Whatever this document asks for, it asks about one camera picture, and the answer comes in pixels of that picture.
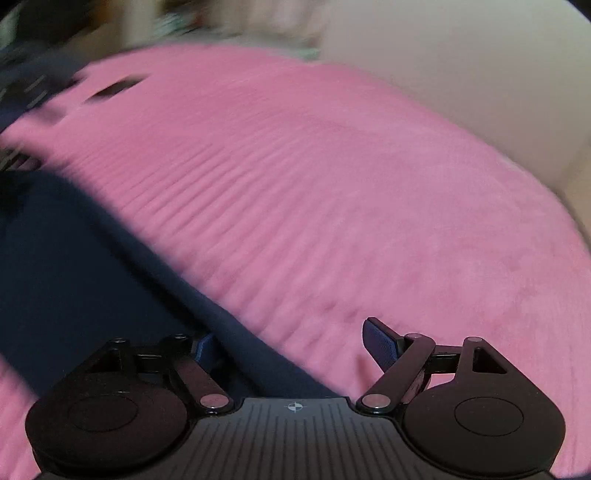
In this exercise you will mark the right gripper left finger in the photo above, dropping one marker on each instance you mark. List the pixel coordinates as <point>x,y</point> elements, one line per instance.
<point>180,350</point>

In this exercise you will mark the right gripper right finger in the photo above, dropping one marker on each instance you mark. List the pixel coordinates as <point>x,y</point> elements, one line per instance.
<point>402,359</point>

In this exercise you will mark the navy fleece sweatpants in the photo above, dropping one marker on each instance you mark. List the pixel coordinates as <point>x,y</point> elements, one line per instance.
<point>73,278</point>

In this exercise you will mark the blue clothes pile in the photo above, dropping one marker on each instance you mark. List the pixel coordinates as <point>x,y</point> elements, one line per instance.
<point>31,74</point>

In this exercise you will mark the pink ribbed bed blanket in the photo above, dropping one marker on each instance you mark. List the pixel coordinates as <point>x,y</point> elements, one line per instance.
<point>304,197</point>

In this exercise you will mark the black smartphone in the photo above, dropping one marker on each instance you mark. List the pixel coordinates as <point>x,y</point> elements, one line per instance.
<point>115,88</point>

